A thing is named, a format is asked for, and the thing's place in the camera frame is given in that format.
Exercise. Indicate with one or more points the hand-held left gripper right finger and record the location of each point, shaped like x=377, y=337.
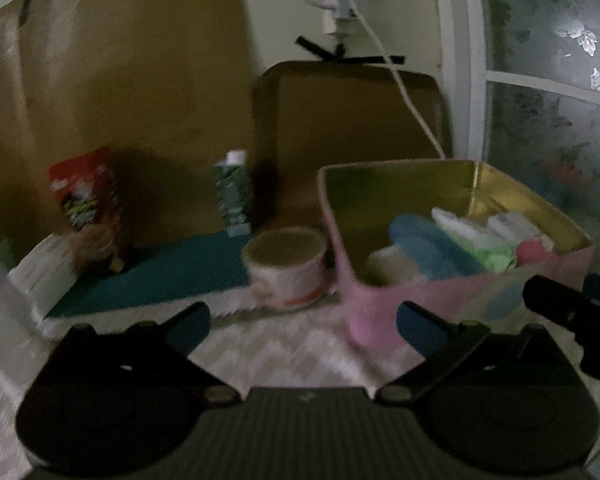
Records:
x=420, y=331

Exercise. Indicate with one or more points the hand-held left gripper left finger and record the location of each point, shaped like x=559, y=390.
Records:
x=192, y=328

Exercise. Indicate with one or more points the pink cardboard box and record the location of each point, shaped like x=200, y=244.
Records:
x=375, y=310

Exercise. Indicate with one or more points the pink soft toy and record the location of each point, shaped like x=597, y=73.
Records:
x=530, y=252

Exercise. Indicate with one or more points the blue glasses case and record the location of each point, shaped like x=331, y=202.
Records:
x=420, y=245

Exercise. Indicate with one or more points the teal mat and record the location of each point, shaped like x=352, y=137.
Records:
x=170, y=270

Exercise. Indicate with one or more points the chevron patterned bed sheet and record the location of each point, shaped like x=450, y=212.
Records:
x=280, y=350

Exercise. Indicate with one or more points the white round tub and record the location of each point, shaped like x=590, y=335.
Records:
x=285, y=275

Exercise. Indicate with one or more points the red snack box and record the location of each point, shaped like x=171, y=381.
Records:
x=90, y=200

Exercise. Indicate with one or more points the white printed packet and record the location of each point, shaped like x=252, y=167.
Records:
x=40, y=266

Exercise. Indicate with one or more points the tall white plastic pack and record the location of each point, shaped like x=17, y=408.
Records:
x=0, y=310

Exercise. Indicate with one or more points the brown board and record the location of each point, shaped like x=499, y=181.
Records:
x=355, y=120

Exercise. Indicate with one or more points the white power adapter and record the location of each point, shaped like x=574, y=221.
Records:
x=337, y=17

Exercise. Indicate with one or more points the white window frame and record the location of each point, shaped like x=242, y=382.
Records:
x=472, y=35

